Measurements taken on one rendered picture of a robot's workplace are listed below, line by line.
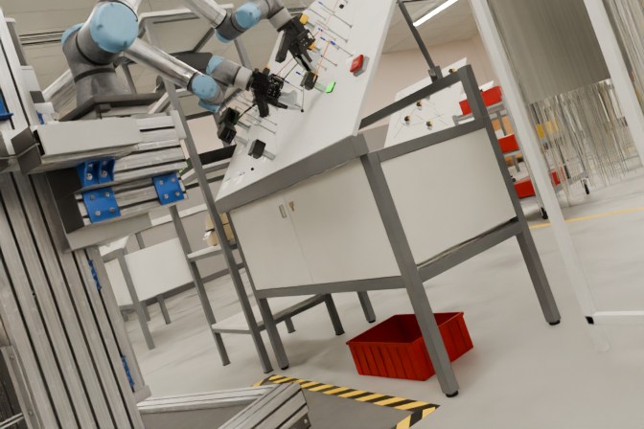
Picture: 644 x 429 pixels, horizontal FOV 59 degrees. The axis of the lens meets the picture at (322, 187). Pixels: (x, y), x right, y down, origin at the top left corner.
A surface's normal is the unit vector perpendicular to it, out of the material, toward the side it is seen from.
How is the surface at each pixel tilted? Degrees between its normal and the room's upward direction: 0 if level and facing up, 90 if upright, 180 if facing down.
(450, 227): 90
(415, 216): 90
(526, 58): 90
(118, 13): 96
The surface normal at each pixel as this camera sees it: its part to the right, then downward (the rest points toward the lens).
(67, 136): 0.77, -0.28
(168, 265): 0.55, -0.21
